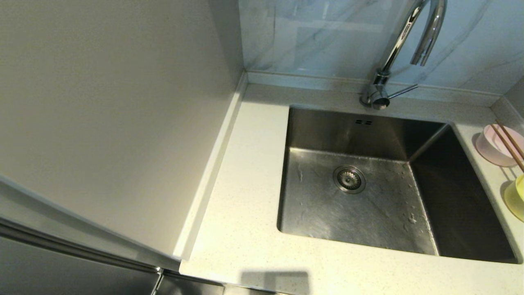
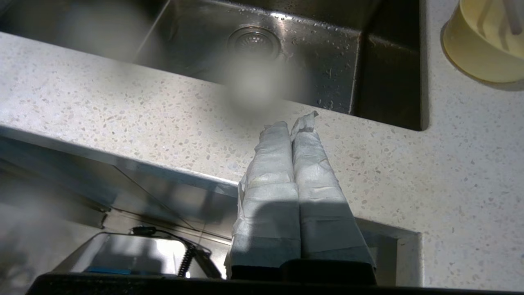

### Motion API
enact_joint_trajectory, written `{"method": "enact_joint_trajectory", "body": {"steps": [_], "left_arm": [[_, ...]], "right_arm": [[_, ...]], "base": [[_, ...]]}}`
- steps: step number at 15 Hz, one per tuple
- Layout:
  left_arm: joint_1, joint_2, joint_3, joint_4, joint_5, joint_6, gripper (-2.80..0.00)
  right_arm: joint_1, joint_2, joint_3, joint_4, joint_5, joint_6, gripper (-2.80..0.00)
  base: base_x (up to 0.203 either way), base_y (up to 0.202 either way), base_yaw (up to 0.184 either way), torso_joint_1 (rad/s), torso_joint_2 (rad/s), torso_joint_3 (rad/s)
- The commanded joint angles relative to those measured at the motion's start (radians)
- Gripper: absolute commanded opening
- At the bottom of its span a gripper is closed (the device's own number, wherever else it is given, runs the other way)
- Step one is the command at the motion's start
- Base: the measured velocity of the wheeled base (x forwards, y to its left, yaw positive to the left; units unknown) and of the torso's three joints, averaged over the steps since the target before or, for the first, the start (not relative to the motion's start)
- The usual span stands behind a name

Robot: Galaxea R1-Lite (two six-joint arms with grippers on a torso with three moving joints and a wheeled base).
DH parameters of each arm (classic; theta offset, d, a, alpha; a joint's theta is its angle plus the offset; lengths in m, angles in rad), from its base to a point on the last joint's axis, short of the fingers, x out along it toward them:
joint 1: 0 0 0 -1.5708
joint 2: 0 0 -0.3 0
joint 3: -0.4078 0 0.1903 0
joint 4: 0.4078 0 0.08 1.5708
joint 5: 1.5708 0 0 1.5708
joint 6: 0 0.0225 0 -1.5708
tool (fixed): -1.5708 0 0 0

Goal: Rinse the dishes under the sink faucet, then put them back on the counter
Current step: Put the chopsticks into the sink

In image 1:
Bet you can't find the beige tall cabinet side panel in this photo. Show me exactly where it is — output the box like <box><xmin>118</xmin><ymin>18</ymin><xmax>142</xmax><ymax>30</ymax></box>
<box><xmin>0</xmin><ymin>0</ymin><xmax>246</xmax><ymax>261</ymax></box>

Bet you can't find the pink plastic bowl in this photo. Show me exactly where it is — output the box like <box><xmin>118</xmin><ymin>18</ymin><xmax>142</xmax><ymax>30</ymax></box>
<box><xmin>475</xmin><ymin>124</ymin><xmax>524</xmax><ymax>168</ymax></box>

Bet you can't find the yellow-green plastic bowl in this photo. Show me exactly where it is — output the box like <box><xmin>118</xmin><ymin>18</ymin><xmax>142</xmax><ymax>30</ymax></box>
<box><xmin>504</xmin><ymin>174</ymin><xmax>524</xmax><ymax>222</ymax></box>

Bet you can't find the round metal drain strainer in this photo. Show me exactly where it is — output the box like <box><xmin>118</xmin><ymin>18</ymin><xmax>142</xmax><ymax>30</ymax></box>
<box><xmin>333</xmin><ymin>165</ymin><xmax>366</xmax><ymax>194</ymax></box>

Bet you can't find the grey tall cabinet door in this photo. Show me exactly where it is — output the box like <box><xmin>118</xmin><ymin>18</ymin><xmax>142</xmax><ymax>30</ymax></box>
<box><xmin>0</xmin><ymin>175</ymin><xmax>183</xmax><ymax>272</ymax></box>

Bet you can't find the chrome gooseneck kitchen faucet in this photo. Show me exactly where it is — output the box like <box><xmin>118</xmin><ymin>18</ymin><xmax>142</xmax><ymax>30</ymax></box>
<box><xmin>359</xmin><ymin>0</ymin><xmax>447</xmax><ymax>110</ymax></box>

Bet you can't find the stainless steel sink basin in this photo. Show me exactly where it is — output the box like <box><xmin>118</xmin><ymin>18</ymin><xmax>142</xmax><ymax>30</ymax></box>
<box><xmin>277</xmin><ymin>105</ymin><xmax>522</xmax><ymax>264</ymax></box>

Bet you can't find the silver cabinet trim strip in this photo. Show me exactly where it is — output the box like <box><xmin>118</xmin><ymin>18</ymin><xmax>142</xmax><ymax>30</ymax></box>
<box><xmin>0</xmin><ymin>221</ymin><xmax>161</xmax><ymax>275</ymax></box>

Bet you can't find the small chrome cabinet handle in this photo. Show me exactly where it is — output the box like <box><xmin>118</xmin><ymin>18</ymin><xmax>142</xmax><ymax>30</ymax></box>
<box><xmin>150</xmin><ymin>268</ymin><xmax>164</xmax><ymax>295</ymax></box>

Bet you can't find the white countertop upstand strip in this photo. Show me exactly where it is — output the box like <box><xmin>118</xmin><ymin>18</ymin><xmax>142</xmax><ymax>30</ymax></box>
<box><xmin>172</xmin><ymin>70</ymin><xmax>249</xmax><ymax>263</ymax></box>

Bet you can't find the glossy grey lower cabinet door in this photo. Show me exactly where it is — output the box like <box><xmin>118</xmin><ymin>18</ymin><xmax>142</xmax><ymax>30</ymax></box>
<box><xmin>0</xmin><ymin>234</ymin><xmax>225</xmax><ymax>295</ymax></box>

